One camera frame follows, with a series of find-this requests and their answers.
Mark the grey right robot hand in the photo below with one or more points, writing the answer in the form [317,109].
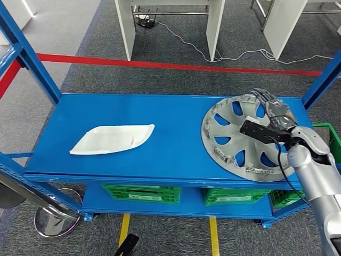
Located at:
[279,113]

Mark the grey wheel hubcap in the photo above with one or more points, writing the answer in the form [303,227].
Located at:
[231,130]

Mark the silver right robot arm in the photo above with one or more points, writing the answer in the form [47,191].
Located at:
[314,176]

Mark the blue metal shelf rack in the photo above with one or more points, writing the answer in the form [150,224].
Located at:
[173,141]

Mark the white curved plastic part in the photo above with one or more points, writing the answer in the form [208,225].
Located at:
[112,139]

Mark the open green plastic crate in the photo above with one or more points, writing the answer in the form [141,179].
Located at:
[333,137]

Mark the white panel-leg table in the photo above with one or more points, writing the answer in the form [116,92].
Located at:
[125,28]
[282,24]

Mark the long red barrier belt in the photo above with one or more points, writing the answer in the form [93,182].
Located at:
[160,65]

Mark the black router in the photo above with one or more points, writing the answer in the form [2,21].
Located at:
[146,24]

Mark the yellow floor tape square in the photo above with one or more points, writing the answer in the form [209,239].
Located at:
[124,229]

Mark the short red barrier belt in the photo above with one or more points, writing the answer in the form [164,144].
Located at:
[7,79]

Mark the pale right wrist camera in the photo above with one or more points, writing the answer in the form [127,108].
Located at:
[258,131]

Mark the black flat bracket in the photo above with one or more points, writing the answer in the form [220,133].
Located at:
[127,245]

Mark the chrome stanchion post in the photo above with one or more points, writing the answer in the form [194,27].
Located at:
[56,222]

